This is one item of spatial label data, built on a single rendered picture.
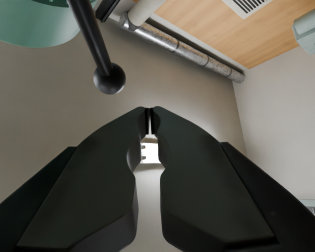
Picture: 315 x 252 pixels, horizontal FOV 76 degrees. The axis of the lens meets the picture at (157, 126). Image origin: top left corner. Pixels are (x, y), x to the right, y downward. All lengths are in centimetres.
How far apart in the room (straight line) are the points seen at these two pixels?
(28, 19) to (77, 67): 153
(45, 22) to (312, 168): 302
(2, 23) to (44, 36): 4
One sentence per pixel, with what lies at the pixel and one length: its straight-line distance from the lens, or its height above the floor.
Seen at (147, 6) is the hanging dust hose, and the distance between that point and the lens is 195.
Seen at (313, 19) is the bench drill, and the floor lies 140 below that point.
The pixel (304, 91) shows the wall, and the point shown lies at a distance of 320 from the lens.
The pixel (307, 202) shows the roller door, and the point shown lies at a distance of 307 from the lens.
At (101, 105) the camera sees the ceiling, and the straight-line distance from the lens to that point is 174.
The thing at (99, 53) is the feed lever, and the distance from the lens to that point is 19.
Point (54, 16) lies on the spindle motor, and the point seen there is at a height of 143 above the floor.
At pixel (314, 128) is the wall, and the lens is 309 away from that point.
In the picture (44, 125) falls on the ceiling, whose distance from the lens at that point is 155.
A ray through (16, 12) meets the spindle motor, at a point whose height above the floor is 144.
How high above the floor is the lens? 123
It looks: 47 degrees up
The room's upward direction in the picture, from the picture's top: 111 degrees counter-clockwise
